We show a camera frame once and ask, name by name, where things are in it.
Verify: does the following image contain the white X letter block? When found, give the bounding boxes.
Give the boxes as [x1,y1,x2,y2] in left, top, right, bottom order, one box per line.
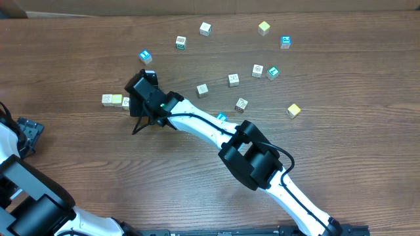
[121,97,130,110]

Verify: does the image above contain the yellow block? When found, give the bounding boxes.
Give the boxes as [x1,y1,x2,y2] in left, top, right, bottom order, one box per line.
[258,21,270,36]
[286,104,301,119]
[112,94,123,107]

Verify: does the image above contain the red letter white block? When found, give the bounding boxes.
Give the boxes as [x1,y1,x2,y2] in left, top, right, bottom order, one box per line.
[102,94,113,106]

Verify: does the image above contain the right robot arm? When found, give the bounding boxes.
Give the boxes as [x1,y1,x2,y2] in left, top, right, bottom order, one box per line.
[125,69,343,235]

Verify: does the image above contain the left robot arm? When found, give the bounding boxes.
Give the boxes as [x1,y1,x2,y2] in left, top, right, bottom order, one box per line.
[1,111,140,236]

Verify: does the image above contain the blue top block far left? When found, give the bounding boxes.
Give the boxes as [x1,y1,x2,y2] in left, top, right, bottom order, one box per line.
[138,50,152,65]

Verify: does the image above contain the plain white block centre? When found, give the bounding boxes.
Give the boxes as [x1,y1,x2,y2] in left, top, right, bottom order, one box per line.
[197,84,209,98]

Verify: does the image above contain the green letter block upper left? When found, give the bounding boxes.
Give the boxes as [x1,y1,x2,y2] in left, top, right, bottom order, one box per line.
[175,36,186,50]

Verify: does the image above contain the blue L block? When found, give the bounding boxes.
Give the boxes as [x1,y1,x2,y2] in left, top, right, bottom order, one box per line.
[216,113,228,121]

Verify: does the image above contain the white picture block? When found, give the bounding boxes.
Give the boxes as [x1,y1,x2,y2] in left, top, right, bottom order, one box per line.
[228,73,240,87]
[251,64,263,78]

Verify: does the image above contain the white block top centre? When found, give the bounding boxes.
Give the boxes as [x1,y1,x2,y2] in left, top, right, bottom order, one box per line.
[199,22,211,37]

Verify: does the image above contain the red edged picture block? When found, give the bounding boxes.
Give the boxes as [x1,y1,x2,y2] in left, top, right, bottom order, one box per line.
[234,98,248,113]

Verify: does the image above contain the white picture block right centre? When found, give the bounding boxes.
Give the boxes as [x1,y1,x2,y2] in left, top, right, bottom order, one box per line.
[251,64,263,78]

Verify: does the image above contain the green seven block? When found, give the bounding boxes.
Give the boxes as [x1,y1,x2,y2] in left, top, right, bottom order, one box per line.
[266,66,280,81]

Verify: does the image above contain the blue top block upper right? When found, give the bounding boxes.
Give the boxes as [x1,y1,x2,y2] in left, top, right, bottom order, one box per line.
[280,35,291,49]

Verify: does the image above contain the cardboard back wall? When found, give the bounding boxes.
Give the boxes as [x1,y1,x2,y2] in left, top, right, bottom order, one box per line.
[1,0,419,18]

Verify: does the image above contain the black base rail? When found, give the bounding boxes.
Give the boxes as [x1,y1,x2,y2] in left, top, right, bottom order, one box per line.
[138,224,370,236]

